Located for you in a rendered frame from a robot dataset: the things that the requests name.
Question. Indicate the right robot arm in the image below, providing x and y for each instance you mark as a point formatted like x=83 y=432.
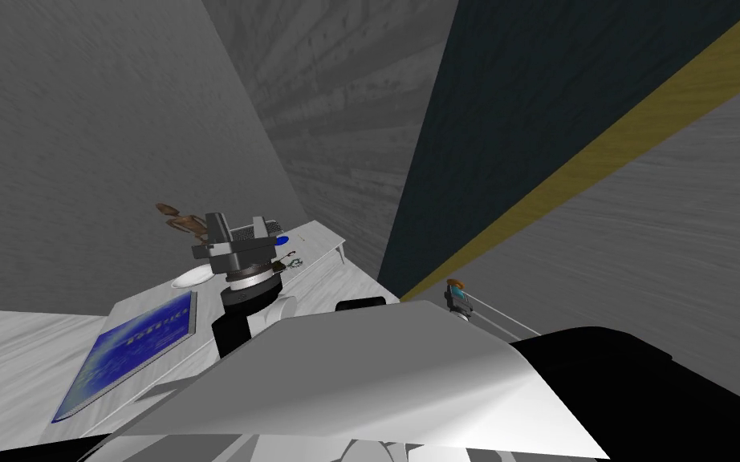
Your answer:
x=652 y=398

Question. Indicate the blue book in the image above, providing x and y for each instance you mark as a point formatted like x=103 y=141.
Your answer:
x=132 y=350

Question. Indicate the white table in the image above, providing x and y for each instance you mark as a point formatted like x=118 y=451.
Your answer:
x=10 y=372

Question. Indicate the white plate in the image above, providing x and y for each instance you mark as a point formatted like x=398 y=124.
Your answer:
x=191 y=277

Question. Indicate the small teal orange-topped object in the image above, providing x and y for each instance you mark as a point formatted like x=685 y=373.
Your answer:
x=457 y=297

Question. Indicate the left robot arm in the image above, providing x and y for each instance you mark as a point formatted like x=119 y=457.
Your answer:
x=236 y=324

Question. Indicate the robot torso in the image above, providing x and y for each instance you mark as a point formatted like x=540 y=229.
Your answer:
x=370 y=378

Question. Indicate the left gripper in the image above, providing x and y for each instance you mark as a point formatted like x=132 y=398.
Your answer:
x=236 y=255

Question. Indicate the brown twisted object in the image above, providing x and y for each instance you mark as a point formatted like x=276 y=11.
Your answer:
x=180 y=221

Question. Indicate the small blue round object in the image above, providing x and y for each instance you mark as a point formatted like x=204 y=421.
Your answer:
x=282 y=240

